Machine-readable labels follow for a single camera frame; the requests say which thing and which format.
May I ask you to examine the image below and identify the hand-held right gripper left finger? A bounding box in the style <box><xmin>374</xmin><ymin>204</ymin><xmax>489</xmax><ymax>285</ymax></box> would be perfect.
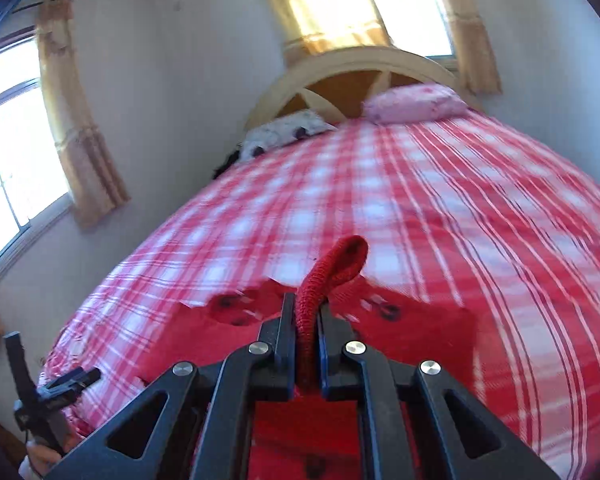
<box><xmin>45</xmin><ymin>292</ymin><xmax>297</xmax><ymax>480</ymax></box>

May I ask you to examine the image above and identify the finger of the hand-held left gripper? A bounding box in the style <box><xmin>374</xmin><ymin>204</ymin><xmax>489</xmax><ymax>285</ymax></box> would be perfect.
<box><xmin>37</xmin><ymin>367</ymin><xmax>102</xmax><ymax>402</ymax></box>

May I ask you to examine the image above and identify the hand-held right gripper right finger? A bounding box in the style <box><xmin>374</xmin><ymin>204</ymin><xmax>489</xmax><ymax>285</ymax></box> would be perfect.
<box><xmin>317</xmin><ymin>304</ymin><xmax>561</xmax><ymax>480</ymax></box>

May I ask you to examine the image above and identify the red knit garment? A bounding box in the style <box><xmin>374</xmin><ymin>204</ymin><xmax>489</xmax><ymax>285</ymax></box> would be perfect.
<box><xmin>137</xmin><ymin>235</ymin><xmax>487</xmax><ymax>480</ymax></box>

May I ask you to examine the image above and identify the person's left hand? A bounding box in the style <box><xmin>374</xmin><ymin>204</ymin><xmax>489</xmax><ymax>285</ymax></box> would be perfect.
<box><xmin>19</xmin><ymin>432</ymin><xmax>83</xmax><ymax>480</ymax></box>

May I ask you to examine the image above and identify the red plaid bed sheet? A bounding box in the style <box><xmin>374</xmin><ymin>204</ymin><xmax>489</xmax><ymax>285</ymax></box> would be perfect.
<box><xmin>37</xmin><ymin>109</ymin><xmax>600</xmax><ymax>480</ymax></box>

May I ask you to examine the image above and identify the dark cloth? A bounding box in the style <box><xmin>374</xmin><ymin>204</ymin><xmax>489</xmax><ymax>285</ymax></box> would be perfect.
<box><xmin>211</xmin><ymin>152</ymin><xmax>244</xmax><ymax>181</ymax></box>

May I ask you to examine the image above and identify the white patterned pillow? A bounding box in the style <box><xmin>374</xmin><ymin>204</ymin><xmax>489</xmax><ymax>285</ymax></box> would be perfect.
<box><xmin>237</xmin><ymin>112</ymin><xmax>337</xmax><ymax>162</ymax></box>

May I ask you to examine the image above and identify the side window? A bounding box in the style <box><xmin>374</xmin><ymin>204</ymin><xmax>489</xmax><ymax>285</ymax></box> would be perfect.
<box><xmin>0</xmin><ymin>35</ymin><xmax>75</xmax><ymax>288</ymax></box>

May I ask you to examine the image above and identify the beige side window curtain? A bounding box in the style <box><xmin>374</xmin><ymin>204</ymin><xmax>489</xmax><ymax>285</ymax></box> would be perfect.
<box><xmin>34</xmin><ymin>0</ymin><xmax>131</xmax><ymax>232</ymax></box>

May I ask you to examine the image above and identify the pink pillow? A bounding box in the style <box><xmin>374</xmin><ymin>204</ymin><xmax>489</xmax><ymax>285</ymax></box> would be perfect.
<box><xmin>362</xmin><ymin>84</ymin><xmax>469</xmax><ymax>125</ymax></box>

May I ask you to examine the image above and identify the cream wooden headboard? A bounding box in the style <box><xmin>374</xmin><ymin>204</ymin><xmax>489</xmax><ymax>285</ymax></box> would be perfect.
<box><xmin>243</xmin><ymin>46</ymin><xmax>481</xmax><ymax>133</ymax></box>

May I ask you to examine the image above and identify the sheer yellow curtain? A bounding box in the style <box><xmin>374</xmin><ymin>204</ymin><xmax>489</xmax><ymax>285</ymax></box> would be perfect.
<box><xmin>250</xmin><ymin>0</ymin><xmax>392</xmax><ymax>67</ymax></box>

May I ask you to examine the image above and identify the window behind headboard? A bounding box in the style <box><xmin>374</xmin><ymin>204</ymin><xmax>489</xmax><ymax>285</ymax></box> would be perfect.
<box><xmin>357</xmin><ymin>0</ymin><xmax>457</xmax><ymax>59</ymax></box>

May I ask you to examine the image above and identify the beige patterned curtain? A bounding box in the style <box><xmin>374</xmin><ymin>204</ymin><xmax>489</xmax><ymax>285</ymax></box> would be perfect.
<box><xmin>424</xmin><ymin>0</ymin><xmax>504</xmax><ymax>96</ymax></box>

